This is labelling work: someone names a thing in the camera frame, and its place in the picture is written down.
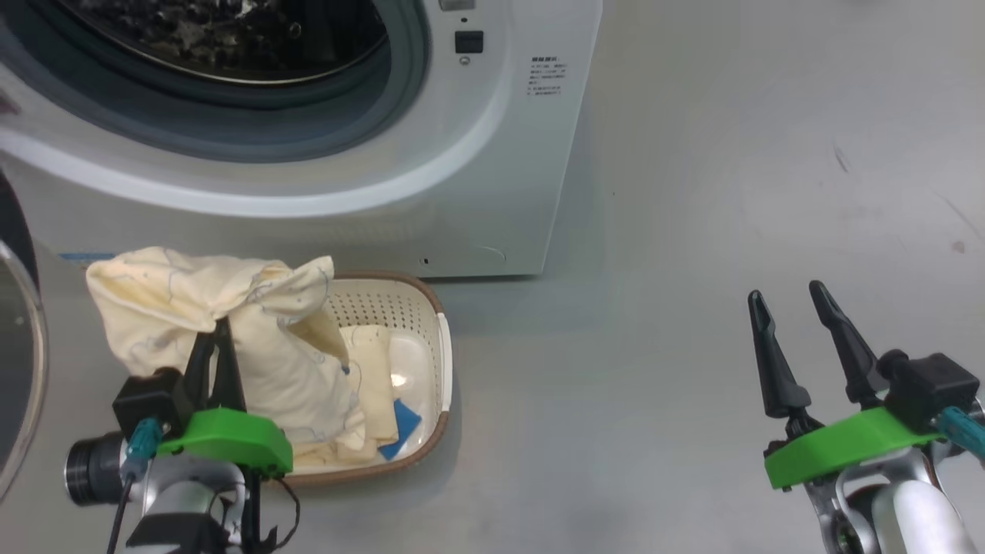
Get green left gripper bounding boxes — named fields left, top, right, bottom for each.
left=157, top=319, right=295, bottom=478

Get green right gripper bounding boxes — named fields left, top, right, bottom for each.
left=747, top=279, right=948, bottom=492

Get cream patterned garment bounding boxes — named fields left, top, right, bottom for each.
left=292, top=324, right=402, bottom=464
left=85, top=245, right=367, bottom=449

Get blue cloth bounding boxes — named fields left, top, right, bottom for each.
left=376, top=398, right=423, bottom=462

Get dark grey round washer door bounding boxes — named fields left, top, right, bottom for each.
left=0, top=171, right=49, bottom=502

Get cream perforated basket brown rim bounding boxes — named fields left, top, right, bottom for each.
left=265, top=270, right=454, bottom=488

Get white front-load washing machine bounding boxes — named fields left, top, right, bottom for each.
left=0, top=0, right=603, bottom=279

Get teal plug left camera cable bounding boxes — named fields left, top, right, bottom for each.
left=106, top=419, right=165, bottom=554

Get teal plug camera cable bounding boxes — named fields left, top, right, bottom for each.
left=938, top=405, right=985, bottom=464
left=106, top=419, right=165, bottom=554

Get thin black left gripper cable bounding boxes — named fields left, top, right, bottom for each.
left=245, top=468, right=302, bottom=552

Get teal plug right camera cable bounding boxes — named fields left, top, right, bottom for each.
left=938, top=405, right=985, bottom=464

